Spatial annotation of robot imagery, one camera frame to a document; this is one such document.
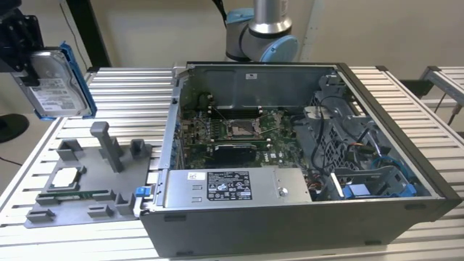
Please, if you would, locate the blue wire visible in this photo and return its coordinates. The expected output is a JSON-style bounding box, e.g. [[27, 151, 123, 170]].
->
[[372, 155, 414, 188]]

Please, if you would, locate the grey disk bay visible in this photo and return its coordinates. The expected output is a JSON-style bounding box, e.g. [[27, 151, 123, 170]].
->
[[324, 165, 432, 201]]

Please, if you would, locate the silver power supply box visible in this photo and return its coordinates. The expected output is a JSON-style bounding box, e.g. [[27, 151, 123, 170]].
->
[[162, 167, 314, 209]]

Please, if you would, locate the grey perforated drive cage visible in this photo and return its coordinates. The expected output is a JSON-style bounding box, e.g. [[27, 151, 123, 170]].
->
[[294, 91, 395, 177]]

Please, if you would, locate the grey parts rack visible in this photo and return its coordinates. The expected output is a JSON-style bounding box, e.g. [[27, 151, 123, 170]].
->
[[23, 121, 154, 228]]

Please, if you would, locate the black wire in case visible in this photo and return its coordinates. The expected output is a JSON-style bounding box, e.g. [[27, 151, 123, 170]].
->
[[311, 96, 363, 176]]

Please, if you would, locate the blue plastic bay tab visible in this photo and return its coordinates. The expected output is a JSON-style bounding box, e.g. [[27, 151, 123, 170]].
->
[[343, 184, 372, 198]]

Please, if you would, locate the CPU socket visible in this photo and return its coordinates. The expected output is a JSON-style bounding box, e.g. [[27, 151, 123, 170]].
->
[[226, 119, 262, 139]]

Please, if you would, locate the silver CPU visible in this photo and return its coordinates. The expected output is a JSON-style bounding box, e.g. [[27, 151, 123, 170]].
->
[[48, 166, 83, 188]]

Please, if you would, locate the locking lever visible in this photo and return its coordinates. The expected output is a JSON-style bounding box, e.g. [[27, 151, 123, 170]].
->
[[212, 107, 230, 122]]

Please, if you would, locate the open grey PC case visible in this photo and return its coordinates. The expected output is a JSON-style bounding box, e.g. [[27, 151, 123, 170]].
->
[[139, 61, 464, 258]]

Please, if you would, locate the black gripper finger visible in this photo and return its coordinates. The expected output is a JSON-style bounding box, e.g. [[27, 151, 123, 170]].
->
[[18, 53, 42, 86]]

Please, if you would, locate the metal slat side table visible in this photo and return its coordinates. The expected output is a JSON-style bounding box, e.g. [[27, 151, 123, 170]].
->
[[420, 66, 464, 108]]

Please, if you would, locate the black graphics card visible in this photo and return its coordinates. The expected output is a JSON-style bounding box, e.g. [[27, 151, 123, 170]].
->
[[211, 144, 259, 167]]

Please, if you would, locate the hard disk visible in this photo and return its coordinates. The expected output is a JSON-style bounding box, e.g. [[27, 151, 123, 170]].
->
[[12, 41, 98, 120]]

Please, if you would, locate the green RAM stick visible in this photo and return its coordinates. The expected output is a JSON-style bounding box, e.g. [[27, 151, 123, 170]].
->
[[39, 190, 110, 200]]

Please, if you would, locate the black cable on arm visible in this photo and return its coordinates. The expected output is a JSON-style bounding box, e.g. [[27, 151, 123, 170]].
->
[[210, 0, 230, 27]]

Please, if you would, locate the black round stand base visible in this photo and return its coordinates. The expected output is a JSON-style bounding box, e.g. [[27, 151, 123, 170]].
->
[[0, 113, 30, 144]]

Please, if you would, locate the black frame post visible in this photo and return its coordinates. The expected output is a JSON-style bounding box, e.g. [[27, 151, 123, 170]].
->
[[64, 0, 112, 69]]

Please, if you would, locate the green motherboard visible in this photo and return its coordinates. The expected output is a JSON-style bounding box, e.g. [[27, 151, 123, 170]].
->
[[178, 107, 310, 169]]

